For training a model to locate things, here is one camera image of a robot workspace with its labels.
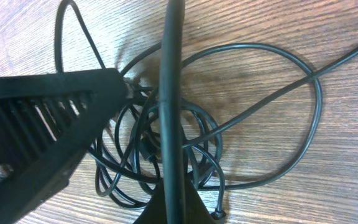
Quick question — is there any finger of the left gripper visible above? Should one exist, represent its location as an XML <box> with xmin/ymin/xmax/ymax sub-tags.
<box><xmin>0</xmin><ymin>68</ymin><xmax>129</xmax><ymax>223</ymax></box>

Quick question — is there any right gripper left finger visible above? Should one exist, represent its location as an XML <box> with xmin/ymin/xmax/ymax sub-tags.
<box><xmin>134</xmin><ymin>181</ymin><xmax>167</xmax><ymax>224</ymax></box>

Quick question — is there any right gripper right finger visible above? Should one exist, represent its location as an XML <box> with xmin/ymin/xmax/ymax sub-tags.
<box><xmin>185</xmin><ymin>179</ymin><xmax>216</xmax><ymax>224</ymax></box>

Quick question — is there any black USB cable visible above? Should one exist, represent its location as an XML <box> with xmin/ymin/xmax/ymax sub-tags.
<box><xmin>53</xmin><ymin>0</ymin><xmax>358</xmax><ymax>220</ymax></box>

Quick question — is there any right camera black cable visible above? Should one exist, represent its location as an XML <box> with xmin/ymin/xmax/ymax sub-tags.
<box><xmin>158</xmin><ymin>0</ymin><xmax>186</xmax><ymax>224</ymax></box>

